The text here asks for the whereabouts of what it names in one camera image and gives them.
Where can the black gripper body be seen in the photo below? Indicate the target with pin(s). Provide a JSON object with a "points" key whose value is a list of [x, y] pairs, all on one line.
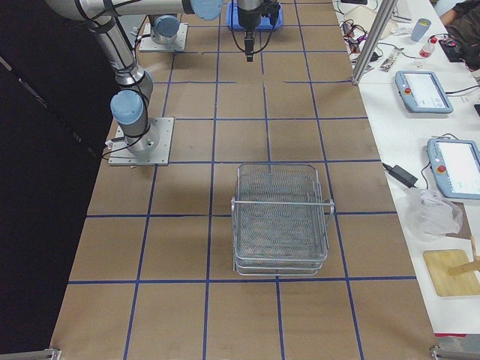
{"points": [[247, 20]]}

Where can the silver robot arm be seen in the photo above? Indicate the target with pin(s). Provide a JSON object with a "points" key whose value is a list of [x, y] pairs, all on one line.
{"points": [[130, 106], [164, 28]]}

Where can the blue plastic tray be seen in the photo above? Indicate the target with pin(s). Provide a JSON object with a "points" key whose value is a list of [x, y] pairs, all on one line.
{"points": [[264, 26]]}

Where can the blue cup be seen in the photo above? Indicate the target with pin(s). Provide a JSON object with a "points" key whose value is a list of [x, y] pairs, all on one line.
{"points": [[420, 28]]}

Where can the far teach pendant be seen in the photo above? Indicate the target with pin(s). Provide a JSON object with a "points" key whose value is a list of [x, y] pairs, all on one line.
{"points": [[421, 92]]}

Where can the teach pendant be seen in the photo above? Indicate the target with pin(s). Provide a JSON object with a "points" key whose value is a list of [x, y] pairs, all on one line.
{"points": [[421, 92], [455, 167]]}

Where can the plastic water bottle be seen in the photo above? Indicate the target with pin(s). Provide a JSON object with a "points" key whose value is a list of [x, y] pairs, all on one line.
{"points": [[427, 50]]}

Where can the black power adapter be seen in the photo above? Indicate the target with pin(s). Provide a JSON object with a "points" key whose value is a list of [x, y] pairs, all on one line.
{"points": [[404, 177]]}

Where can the near teach pendant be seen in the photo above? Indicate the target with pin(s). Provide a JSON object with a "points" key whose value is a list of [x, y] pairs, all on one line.
{"points": [[455, 167]]}

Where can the clear plastic bag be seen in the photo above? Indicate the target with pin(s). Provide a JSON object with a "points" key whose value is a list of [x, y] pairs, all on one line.
{"points": [[429, 212]]}

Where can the wooden board stand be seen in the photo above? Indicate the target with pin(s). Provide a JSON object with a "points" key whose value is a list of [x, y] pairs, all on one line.
{"points": [[452, 273]]}

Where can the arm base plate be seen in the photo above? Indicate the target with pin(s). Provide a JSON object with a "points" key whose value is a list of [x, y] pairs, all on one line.
{"points": [[153, 148], [161, 44]]}

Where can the aluminium frame post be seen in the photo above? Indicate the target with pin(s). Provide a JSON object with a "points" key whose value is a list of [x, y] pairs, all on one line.
{"points": [[378, 26]]}

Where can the silver wire mesh shelf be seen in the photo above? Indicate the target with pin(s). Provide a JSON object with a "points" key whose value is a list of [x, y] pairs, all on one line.
{"points": [[279, 220]]}

